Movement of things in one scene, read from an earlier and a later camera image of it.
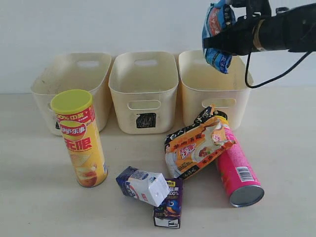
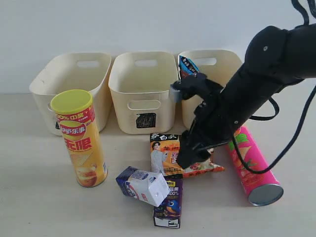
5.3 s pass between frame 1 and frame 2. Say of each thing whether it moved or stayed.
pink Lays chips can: moved
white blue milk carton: stayed
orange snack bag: moved
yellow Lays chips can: stayed
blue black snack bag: moved
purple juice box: stayed
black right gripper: moved
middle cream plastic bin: stayed
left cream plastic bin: stayed
